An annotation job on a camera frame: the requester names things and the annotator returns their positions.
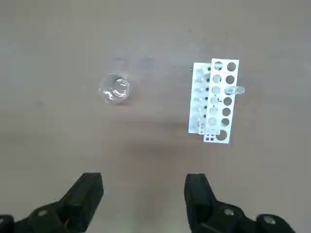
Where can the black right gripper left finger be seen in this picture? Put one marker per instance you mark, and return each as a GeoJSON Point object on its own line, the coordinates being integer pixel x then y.
{"type": "Point", "coordinates": [73, 206]}

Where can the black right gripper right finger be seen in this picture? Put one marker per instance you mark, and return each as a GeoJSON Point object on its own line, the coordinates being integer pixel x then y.
{"type": "Point", "coordinates": [201, 206]}

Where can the clear glass test tube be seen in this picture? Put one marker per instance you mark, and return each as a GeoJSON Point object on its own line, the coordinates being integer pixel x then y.
{"type": "Point", "coordinates": [236, 91]}

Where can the small clear glass beaker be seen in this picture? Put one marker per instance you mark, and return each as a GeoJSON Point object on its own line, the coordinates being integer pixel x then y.
{"type": "Point", "coordinates": [107, 94]}

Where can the white test tube rack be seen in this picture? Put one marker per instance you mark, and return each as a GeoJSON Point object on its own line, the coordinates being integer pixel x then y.
{"type": "Point", "coordinates": [224, 72]}

